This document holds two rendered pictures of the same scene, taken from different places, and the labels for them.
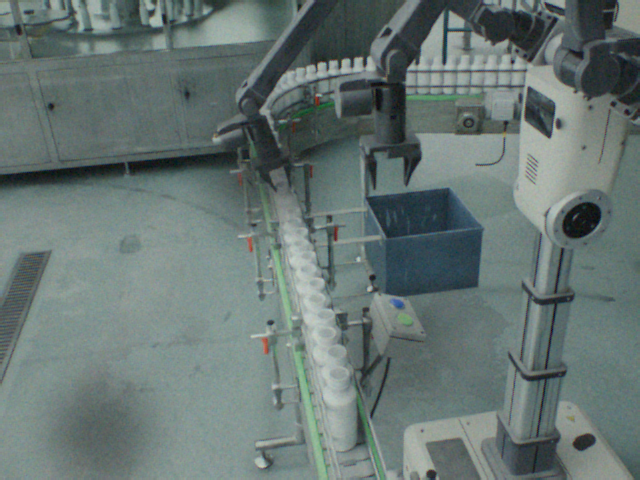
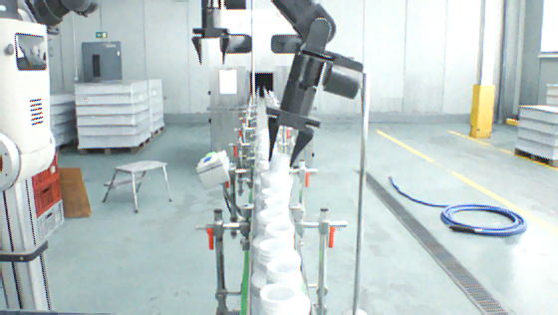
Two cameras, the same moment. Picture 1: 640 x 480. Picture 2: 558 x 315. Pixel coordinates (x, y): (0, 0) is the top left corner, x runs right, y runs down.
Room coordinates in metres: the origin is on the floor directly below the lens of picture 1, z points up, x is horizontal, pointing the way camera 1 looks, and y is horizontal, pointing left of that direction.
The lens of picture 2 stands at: (2.38, 0.17, 1.38)
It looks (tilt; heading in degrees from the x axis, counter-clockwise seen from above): 12 degrees down; 186
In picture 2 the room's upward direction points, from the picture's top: straight up
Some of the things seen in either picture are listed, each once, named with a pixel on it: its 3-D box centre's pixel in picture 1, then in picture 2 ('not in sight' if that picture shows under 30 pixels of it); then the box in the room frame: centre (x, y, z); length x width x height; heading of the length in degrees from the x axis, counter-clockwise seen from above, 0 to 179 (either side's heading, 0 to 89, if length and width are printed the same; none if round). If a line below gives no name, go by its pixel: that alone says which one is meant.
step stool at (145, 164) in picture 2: not in sight; (135, 182); (-1.75, -1.76, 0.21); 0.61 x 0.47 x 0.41; 61
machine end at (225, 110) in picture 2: not in sight; (261, 91); (-3.80, -0.70, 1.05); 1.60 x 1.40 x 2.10; 8
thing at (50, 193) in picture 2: not in sight; (25, 196); (-0.74, -2.33, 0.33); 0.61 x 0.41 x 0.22; 11
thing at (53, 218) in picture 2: not in sight; (28, 221); (-0.74, -2.33, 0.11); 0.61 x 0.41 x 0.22; 11
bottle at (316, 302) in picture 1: (318, 330); not in sight; (1.13, 0.02, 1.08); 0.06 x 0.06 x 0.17
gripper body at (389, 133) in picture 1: (390, 129); (211, 22); (1.17, -0.14, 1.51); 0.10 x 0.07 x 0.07; 98
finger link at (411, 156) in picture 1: (399, 164); (205, 48); (1.17, -0.15, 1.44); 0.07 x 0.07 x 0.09; 8
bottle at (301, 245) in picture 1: (302, 272); not in sight; (1.36, 0.05, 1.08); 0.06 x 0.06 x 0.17
